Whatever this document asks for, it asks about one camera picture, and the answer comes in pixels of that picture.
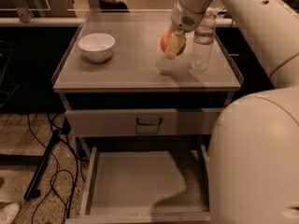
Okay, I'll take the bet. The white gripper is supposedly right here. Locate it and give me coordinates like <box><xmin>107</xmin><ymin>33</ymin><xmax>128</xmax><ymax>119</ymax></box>
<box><xmin>164</xmin><ymin>0</ymin><xmax>206</xmax><ymax>60</ymax></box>

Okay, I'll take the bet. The orange fruit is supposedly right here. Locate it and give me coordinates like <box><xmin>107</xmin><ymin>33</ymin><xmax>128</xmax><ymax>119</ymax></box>
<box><xmin>160</xmin><ymin>30</ymin><xmax>186</xmax><ymax>56</ymax></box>

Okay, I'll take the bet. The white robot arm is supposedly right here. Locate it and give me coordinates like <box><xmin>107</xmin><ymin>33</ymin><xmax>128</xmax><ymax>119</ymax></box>
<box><xmin>171</xmin><ymin>0</ymin><xmax>299</xmax><ymax>224</ymax></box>

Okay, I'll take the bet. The grey drawer cabinet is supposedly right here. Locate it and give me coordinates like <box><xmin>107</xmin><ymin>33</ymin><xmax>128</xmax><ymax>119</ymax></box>
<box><xmin>51</xmin><ymin>10</ymin><xmax>245</xmax><ymax>151</ymax></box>

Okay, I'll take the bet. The grey top drawer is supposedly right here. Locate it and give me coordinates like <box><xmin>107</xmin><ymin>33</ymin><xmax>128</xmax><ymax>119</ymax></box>
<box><xmin>65</xmin><ymin>108</ymin><xmax>222</xmax><ymax>137</ymax></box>

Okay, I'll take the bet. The open grey middle drawer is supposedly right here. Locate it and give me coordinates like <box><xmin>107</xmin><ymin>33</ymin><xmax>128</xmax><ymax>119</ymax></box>
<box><xmin>65</xmin><ymin>147</ymin><xmax>210</xmax><ymax>224</ymax></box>

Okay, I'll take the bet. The clear plastic water bottle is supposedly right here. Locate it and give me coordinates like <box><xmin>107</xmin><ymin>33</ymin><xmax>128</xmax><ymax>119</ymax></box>
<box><xmin>192</xmin><ymin>7</ymin><xmax>216</xmax><ymax>70</ymax></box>

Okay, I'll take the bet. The white ceramic bowl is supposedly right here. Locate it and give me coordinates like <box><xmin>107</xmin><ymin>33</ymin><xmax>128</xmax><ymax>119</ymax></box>
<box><xmin>78</xmin><ymin>33</ymin><xmax>115</xmax><ymax>63</ymax></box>

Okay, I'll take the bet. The black metal stand leg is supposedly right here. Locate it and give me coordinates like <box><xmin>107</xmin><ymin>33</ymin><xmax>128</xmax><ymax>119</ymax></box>
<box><xmin>23</xmin><ymin>130</ymin><xmax>60</xmax><ymax>201</ymax></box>

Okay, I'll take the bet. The white shoe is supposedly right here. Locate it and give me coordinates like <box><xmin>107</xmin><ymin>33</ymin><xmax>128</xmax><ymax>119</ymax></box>
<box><xmin>0</xmin><ymin>203</ymin><xmax>20</xmax><ymax>224</ymax></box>

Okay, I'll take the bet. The white counter rail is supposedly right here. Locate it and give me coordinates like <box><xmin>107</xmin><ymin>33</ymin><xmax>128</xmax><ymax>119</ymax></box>
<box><xmin>0</xmin><ymin>17</ymin><xmax>235</xmax><ymax>28</ymax></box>

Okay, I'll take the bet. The black floor cable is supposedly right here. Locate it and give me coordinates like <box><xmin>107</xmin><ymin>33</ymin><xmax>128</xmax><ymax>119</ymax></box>
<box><xmin>26</xmin><ymin>112</ymin><xmax>88</xmax><ymax>224</ymax></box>

